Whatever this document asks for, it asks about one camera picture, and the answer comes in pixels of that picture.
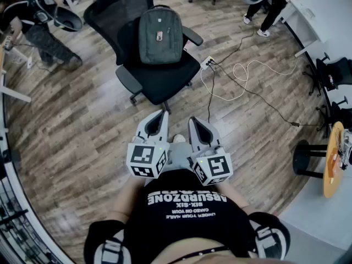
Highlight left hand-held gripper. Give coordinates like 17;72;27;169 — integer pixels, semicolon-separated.
126;109;171;180

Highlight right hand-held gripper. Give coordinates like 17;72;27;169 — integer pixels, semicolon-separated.
188;116;234;186

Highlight black mesh office chair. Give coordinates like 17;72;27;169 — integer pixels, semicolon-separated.
83;0;204;115

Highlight grey backpack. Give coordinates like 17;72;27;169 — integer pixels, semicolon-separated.
138;5;184;65

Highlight person's right forearm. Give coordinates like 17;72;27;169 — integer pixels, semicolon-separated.
217;184;255;216

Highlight person's left forearm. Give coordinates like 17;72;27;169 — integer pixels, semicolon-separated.
112;174;146;220

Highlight person's grey jeans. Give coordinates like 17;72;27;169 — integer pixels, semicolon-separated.
166;141;193;173

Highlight white power strip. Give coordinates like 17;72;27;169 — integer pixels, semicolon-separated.
200;56;216;70

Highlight person's black printed shirt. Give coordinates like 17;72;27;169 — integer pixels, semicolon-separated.
84;169;291;264

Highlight grey storage shelf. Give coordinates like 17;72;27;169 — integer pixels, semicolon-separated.
0;97;78;264

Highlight long black cable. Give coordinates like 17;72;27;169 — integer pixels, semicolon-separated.
211;62;322;128

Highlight black studded necklace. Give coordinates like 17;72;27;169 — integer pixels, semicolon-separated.
164;245;229;263

